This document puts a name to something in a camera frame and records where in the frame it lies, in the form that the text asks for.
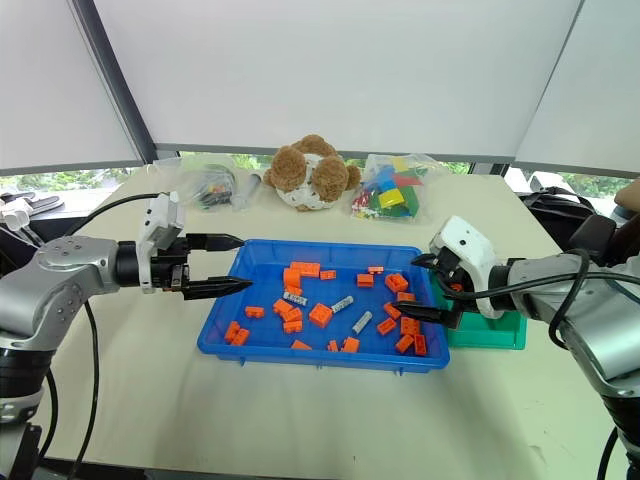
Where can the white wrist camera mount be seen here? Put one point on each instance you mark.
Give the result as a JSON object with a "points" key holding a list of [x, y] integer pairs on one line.
{"points": [[472, 245], [159, 220]]}

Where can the black bag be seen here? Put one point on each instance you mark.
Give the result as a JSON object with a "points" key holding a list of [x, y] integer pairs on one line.
{"points": [[565, 215]]}

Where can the black flat tool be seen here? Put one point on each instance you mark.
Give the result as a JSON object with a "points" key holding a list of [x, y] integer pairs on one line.
{"points": [[42, 202]]}

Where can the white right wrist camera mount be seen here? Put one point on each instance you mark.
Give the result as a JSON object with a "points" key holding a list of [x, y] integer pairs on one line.
{"points": [[472, 245]]}

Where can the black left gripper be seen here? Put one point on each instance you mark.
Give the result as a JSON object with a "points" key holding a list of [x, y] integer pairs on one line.
{"points": [[167, 270]]}

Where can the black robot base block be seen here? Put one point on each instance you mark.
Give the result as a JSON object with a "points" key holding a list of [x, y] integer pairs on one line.
{"points": [[20, 452]]}

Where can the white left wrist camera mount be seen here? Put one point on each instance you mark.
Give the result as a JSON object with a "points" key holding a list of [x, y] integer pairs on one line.
{"points": [[159, 220]]}

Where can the white plastic clip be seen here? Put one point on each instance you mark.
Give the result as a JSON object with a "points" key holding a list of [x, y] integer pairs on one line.
{"points": [[15, 216]]}

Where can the clear bag of colourful blocks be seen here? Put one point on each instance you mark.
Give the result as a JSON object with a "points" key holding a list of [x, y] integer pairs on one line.
{"points": [[390, 192]]}

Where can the grey plastic tube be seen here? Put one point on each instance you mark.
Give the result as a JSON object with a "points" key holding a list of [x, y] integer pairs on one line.
{"points": [[247, 192]]}

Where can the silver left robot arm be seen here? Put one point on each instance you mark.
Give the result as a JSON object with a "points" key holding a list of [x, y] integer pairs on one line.
{"points": [[65, 280]]}

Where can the white roller blind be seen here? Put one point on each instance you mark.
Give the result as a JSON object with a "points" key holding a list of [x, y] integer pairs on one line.
{"points": [[590, 100], [45, 90], [325, 70]]}

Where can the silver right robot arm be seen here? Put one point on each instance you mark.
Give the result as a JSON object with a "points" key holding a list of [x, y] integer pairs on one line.
{"points": [[595, 325]]}

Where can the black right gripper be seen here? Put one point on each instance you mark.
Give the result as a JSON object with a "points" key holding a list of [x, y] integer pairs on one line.
{"points": [[452, 277]]}

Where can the green plastic box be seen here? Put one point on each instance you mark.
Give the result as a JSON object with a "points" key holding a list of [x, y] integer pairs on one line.
{"points": [[492, 337]]}

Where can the dark window frame post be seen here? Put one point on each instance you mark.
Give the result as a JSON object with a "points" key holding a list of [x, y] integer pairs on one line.
{"points": [[115, 85]]}

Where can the brown and white plush bear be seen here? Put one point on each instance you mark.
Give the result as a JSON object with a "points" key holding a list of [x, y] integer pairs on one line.
{"points": [[305, 170]]}

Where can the orange building block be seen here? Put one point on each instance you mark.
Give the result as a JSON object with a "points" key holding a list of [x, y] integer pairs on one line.
{"points": [[320, 315], [301, 345], [231, 331], [328, 274], [396, 282], [410, 326], [254, 312], [306, 269], [375, 270], [282, 306], [420, 344], [293, 327], [404, 343], [391, 310], [241, 337], [406, 297], [294, 315], [333, 345], [291, 279], [386, 326], [365, 280], [350, 344]]}

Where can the blue plastic tray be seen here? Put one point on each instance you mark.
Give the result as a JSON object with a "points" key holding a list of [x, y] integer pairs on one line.
{"points": [[270, 330]]}

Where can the grey window frame rail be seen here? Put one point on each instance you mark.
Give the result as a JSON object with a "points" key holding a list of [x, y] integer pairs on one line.
{"points": [[350, 151]]}

